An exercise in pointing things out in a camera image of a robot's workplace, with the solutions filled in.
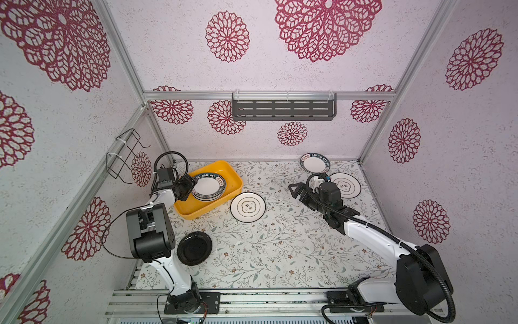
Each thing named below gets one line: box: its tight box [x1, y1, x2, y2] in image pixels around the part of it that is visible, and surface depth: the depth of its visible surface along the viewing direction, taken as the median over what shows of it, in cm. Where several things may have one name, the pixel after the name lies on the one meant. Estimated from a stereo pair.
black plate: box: [176, 231, 213, 266], surface depth 88 cm
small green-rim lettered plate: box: [299, 152, 332, 175], surface depth 123 cm
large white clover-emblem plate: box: [229, 191, 267, 223], surface depth 102 cm
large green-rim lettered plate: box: [190, 172, 226, 202], surface depth 105 cm
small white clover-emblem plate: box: [329, 172, 362, 200], surface depth 111 cm
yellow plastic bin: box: [174, 160, 243, 221], surface depth 103 cm
